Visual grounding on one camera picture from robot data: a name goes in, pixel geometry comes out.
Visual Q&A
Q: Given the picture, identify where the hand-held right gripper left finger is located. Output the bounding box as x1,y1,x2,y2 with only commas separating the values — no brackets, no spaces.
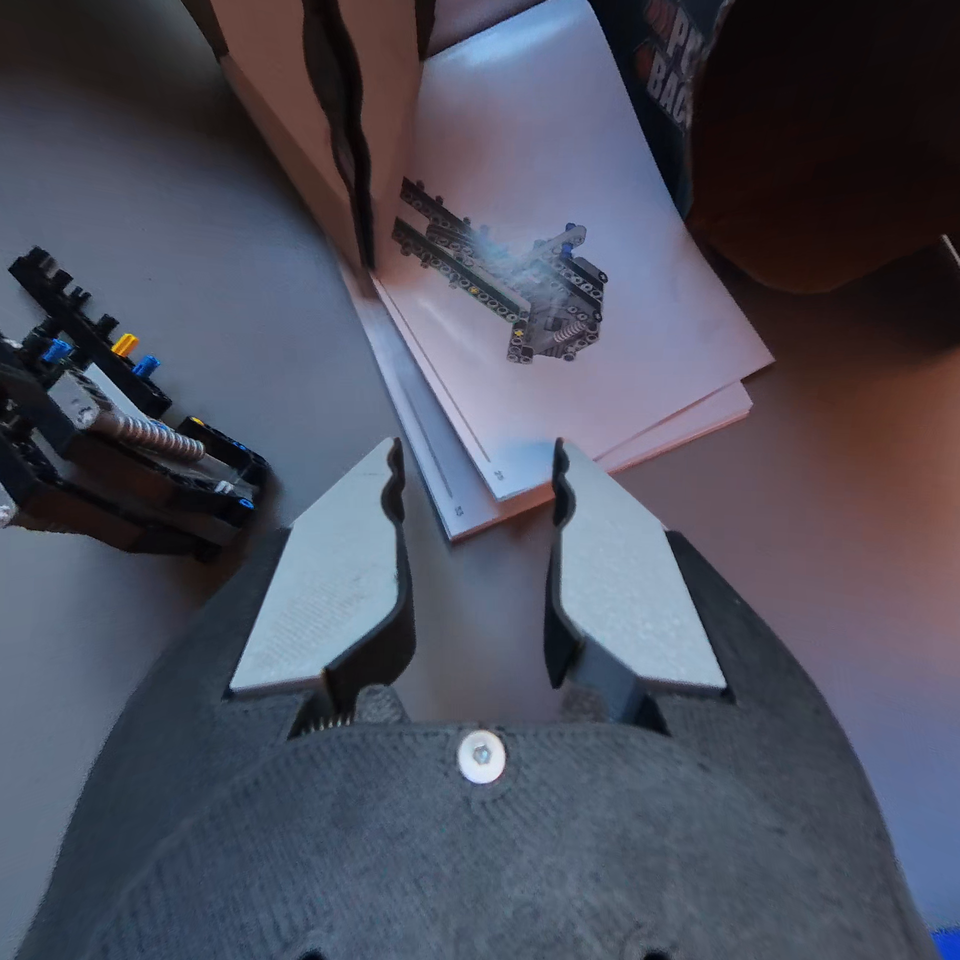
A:
228,437,417,711

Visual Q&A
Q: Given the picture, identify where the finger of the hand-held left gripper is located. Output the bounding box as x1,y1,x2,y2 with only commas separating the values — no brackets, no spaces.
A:
182,0,369,269
333,0,438,270

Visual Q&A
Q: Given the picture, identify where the black lego technic assembly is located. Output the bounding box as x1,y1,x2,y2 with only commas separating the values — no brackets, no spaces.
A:
0,246,271,564

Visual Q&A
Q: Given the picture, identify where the white lego instruction booklet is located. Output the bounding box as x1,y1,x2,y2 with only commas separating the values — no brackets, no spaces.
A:
337,0,775,543

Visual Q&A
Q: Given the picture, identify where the dark torn lego box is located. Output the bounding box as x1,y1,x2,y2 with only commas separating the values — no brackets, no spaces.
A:
588,0,960,295

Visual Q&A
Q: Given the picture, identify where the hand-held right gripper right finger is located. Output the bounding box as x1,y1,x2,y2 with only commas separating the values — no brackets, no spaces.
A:
542,437,727,725

